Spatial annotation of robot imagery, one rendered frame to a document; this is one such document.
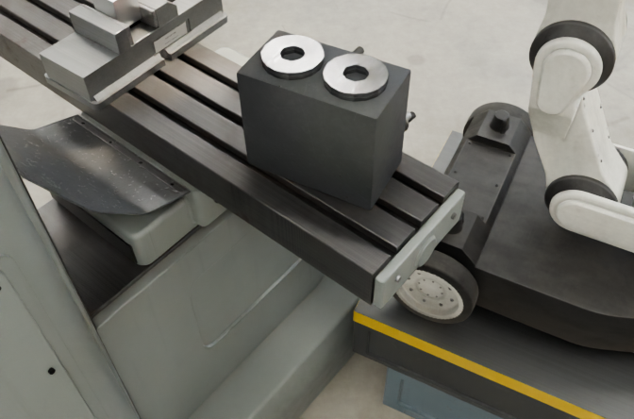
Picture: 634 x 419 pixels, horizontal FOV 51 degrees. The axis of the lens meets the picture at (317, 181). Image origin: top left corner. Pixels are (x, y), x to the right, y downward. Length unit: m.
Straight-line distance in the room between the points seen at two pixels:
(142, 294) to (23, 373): 0.28
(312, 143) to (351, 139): 0.07
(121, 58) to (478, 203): 0.82
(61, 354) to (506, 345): 0.93
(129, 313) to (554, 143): 0.87
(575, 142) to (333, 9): 1.99
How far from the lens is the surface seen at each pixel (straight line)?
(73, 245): 1.31
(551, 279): 1.48
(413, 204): 1.03
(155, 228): 1.18
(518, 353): 1.56
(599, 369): 1.60
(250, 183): 1.05
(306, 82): 0.93
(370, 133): 0.90
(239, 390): 1.71
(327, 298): 1.82
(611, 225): 1.45
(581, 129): 1.36
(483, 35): 3.10
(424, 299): 1.53
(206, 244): 1.30
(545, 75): 1.24
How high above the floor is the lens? 1.73
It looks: 47 degrees down
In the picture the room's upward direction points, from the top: 1 degrees counter-clockwise
